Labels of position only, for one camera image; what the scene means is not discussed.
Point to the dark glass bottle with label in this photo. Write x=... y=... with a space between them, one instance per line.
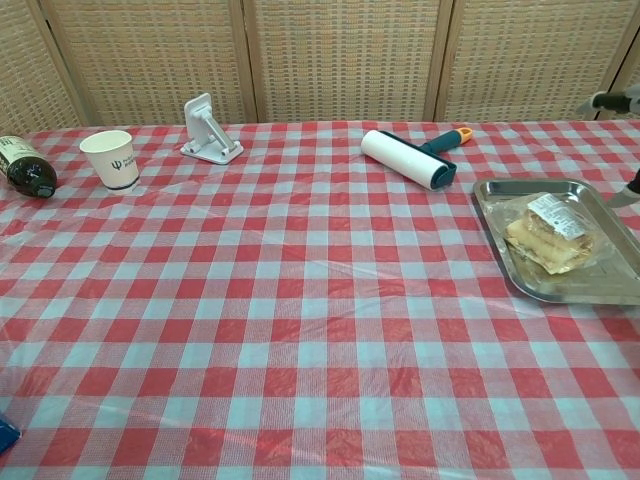
x=27 y=175

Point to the red white checkered tablecloth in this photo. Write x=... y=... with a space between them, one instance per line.
x=320 y=350

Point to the blue Oreo cookie box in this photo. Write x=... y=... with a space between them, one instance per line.
x=6 y=435

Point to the stainless steel tray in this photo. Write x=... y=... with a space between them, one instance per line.
x=515 y=189

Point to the white plastic phone stand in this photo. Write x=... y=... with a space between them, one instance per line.
x=200 y=120

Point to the white paper cup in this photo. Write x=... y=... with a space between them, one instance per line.
x=112 y=160

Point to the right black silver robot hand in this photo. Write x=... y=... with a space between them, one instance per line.
x=615 y=102

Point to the sandwich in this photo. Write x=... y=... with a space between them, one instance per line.
x=545 y=240

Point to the woven wicker screen panel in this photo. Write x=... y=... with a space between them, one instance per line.
x=627 y=60
x=530 y=60
x=345 y=60
x=150 y=60
x=25 y=65

